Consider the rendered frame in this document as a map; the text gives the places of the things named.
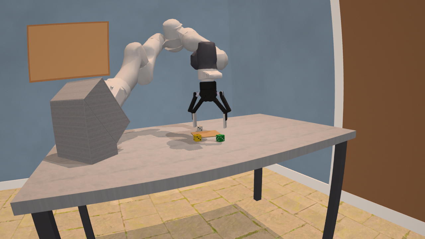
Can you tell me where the green die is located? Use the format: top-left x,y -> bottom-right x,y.
216,134 -> 225,142

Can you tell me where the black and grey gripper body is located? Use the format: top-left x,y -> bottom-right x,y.
199,81 -> 217,102

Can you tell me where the tan square mat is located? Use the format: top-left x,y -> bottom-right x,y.
191,130 -> 220,138

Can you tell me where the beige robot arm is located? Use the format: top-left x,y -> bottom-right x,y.
105,19 -> 228,107

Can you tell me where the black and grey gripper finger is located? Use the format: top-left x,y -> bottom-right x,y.
188,92 -> 206,127
208,91 -> 231,128

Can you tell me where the yellow die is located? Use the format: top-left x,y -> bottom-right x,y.
193,134 -> 202,142

